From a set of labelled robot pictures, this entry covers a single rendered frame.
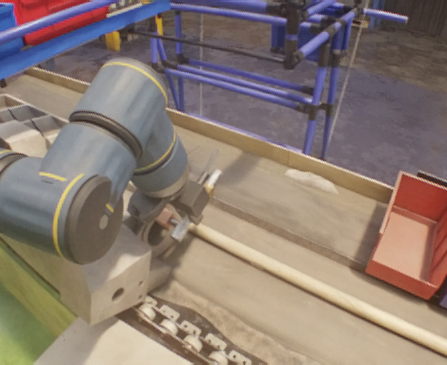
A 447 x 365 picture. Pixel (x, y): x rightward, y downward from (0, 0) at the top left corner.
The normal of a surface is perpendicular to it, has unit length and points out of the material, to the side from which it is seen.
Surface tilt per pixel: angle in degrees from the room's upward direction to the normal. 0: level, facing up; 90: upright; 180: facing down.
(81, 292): 71
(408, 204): 88
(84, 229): 87
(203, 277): 0
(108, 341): 0
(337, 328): 0
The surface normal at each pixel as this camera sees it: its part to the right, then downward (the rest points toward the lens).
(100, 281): 0.61, -0.47
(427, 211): -0.55, 0.47
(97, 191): 0.96, 0.11
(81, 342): 0.04, -0.79
